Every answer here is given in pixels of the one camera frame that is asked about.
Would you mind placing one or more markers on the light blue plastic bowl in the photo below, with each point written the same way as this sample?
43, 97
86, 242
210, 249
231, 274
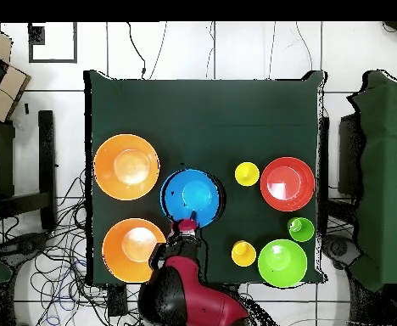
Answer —
191, 193

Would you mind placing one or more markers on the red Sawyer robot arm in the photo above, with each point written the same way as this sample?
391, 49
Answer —
191, 295

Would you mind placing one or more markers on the black power adapter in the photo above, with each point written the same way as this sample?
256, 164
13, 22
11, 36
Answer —
117, 300

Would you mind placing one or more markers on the dark green tablecloth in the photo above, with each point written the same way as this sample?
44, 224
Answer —
202, 119

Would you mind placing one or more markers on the yellow plastic cup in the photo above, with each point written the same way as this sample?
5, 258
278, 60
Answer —
247, 174
243, 253

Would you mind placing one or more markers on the black equipment base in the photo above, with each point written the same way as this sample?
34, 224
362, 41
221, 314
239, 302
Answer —
25, 246
339, 249

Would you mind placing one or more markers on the green plastic bowl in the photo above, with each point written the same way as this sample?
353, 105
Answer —
282, 263

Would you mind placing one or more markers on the green plastic cup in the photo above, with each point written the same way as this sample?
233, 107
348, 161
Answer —
301, 229

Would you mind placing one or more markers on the black stand frame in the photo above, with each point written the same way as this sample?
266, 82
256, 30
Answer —
46, 152

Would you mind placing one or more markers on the black box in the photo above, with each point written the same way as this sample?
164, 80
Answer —
349, 156

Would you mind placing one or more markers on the red plastic bowl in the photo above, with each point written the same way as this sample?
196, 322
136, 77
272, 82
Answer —
287, 183

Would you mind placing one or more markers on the orange plastic bowl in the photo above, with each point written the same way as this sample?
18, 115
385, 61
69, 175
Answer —
126, 166
124, 265

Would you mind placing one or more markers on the black square floor frame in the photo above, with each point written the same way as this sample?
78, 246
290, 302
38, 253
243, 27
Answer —
30, 44

